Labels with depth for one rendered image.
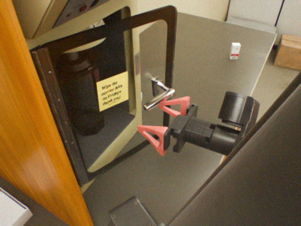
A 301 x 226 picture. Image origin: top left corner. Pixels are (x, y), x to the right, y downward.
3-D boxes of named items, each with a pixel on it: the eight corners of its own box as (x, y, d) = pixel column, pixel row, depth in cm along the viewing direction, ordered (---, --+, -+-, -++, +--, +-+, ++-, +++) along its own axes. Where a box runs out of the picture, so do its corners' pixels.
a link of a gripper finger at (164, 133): (131, 122, 51) (173, 137, 47) (148, 103, 56) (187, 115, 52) (133, 145, 55) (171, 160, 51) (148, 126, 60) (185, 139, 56)
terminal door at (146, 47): (81, 183, 65) (33, 46, 38) (167, 131, 80) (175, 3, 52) (83, 186, 65) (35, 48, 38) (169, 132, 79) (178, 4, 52)
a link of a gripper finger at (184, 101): (147, 103, 56) (186, 116, 52) (162, 88, 60) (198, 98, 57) (148, 126, 60) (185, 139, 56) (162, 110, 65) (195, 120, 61)
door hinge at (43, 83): (77, 185, 65) (27, 51, 38) (83, 178, 66) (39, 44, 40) (81, 188, 64) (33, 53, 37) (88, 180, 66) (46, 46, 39)
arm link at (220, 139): (236, 160, 47) (237, 158, 52) (247, 126, 47) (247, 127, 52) (201, 148, 50) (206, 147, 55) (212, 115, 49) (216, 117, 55)
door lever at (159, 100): (134, 103, 61) (132, 95, 59) (163, 85, 64) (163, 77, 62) (147, 115, 57) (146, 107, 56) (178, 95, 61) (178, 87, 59)
